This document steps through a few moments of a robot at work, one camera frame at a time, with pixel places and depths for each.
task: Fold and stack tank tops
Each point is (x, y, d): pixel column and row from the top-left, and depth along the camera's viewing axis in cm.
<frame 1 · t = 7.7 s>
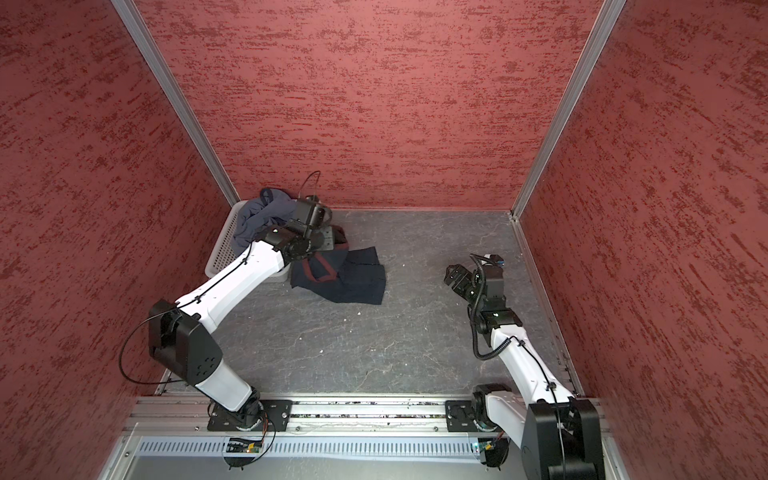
left hand: (324, 240, 85), fingers closed
right hand: (453, 278, 86), fingers open
grey-blue tank top: (254, 215, 108), point 10 cm above the table
navy tank top red trim: (344, 276, 94), point 8 cm above the table

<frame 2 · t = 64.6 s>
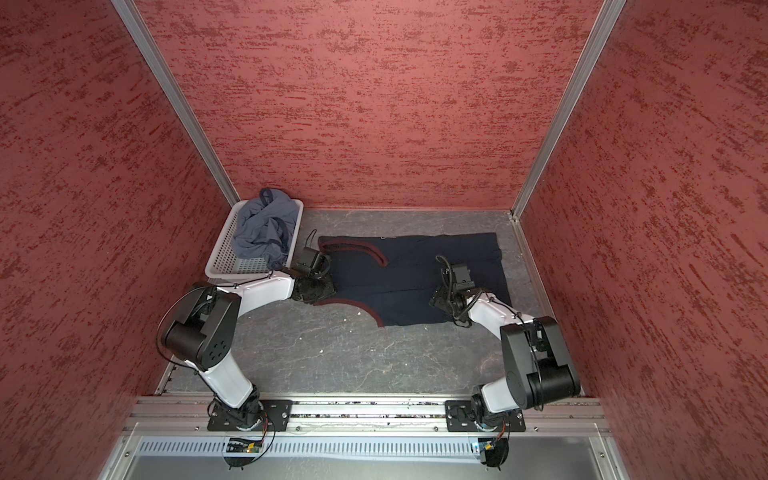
left hand: (331, 295, 95), fingers open
right hand: (440, 307, 93), fingers open
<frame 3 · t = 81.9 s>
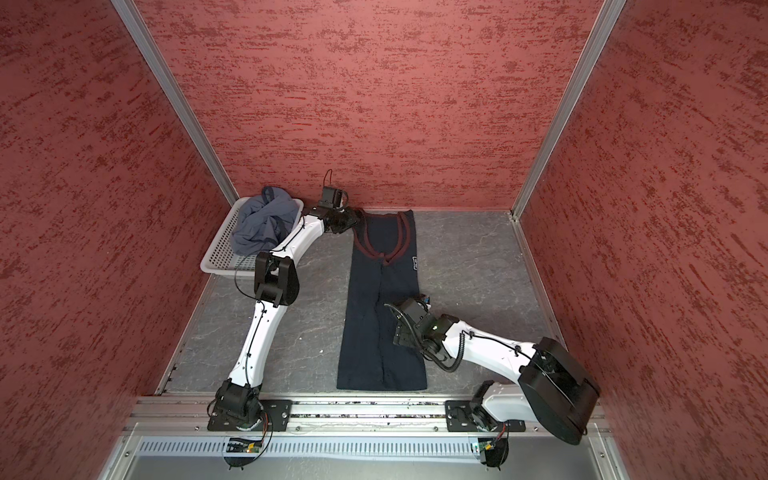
left hand: (356, 223, 110), fingers open
right hand: (405, 342, 85), fingers open
navy tank top red trim: (382, 271, 104), on the table
the other named things where they were.

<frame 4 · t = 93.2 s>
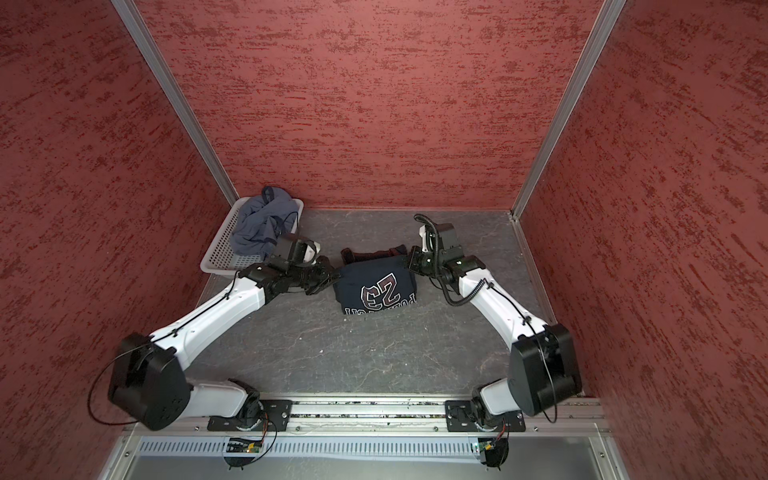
left hand: (342, 280, 81), fingers closed
right hand: (401, 265, 84), fingers closed
navy tank top red trim: (368, 282, 84), point 16 cm above the table
the other named things where they were.

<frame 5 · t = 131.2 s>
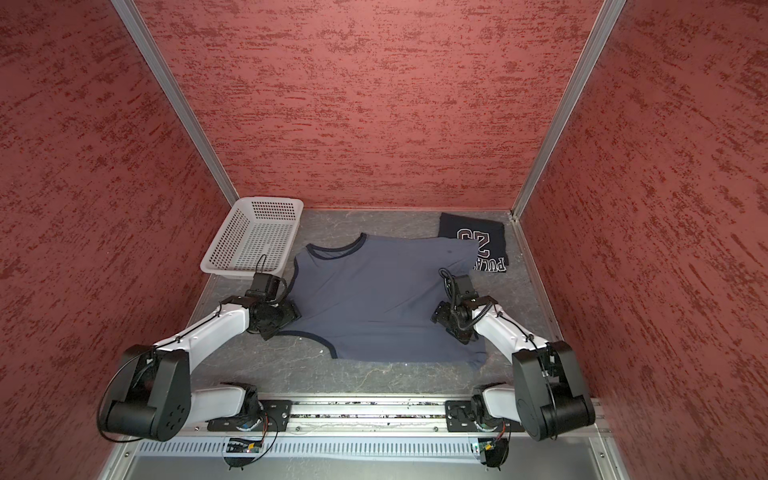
left hand: (290, 325, 89), fingers open
right hand: (441, 329, 89), fingers open
grey-blue tank top: (393, 299, 97), on the table
navy tank top red trim: (492, 253, 108), point 2 cm above the table

